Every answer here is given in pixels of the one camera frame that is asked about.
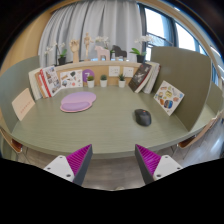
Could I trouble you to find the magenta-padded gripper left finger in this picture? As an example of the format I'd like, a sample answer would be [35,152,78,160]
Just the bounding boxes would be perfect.
[43,143,94,187]

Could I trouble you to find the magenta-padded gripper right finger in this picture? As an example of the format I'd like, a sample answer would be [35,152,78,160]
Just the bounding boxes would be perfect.
[134,143,184,185]

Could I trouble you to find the black computer mouse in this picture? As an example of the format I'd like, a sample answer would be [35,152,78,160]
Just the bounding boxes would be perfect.
[134,108,153,127]

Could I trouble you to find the purple mouse pad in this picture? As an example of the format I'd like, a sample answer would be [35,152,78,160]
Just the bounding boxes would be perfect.
[59,91,98,113]

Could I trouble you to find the wooden chair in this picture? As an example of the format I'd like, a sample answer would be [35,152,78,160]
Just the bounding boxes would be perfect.
[0,128,24,157]
[176,111,224,151]

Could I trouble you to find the colourful sticker sheet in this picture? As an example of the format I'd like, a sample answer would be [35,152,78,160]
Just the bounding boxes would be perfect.
[153,79,185,117]

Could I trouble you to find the beige card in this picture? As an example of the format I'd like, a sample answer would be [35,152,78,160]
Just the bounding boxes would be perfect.
[11,87,36,122]

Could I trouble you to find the brown book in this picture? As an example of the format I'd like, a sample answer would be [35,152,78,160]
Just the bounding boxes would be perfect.
[34,70,48,100]

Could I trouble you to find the thick white book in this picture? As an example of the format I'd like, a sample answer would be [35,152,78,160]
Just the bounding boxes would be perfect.
[28,68,43,101]

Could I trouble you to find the red and white magazine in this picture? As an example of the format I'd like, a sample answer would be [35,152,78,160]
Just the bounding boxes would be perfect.
[39,65,63,98]

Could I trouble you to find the white sticker sheet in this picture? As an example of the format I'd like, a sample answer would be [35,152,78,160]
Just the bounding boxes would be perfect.
[59,69,84,89]

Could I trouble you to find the succulent in white pot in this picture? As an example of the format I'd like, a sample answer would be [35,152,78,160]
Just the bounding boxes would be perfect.
[86,75,96,89]
[117,73,127,89]
[99,74,109,88]

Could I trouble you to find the white books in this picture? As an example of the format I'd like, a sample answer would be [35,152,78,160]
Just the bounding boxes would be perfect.
[143,61,162,95]

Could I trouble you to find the black book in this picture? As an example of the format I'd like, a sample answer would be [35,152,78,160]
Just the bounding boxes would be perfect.
[128,62,153,93]

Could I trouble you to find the purple round number sticker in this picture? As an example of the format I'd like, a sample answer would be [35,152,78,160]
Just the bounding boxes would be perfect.
[81,68,96,83]

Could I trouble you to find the white orchid in black pot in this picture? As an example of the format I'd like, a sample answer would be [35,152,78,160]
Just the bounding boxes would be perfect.
[44,41,69,66]
[129,34,155,64]
[94,35,116,61]

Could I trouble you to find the wooden hand model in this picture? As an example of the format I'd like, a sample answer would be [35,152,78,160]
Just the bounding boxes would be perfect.
[69,38,81,64]

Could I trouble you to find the pink wooden horse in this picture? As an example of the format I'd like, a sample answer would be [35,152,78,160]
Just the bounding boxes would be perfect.
[94,45,111,62]

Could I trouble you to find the black wooden horse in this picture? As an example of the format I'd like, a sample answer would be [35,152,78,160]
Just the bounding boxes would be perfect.
[111,44,128,62]

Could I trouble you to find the wooden mannequin figure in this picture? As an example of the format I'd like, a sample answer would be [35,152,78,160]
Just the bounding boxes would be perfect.
[82,32,95,62]

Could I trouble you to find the grey curtain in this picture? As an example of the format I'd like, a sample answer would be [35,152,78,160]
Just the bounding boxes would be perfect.
[38,0,144,68]

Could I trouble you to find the white wall socket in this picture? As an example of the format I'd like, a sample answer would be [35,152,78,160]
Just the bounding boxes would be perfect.
[108,65,121,78]
[122,66,135,78]

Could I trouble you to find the window with dark frame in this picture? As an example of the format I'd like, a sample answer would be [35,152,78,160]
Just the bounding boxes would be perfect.
[138,3,224,88]

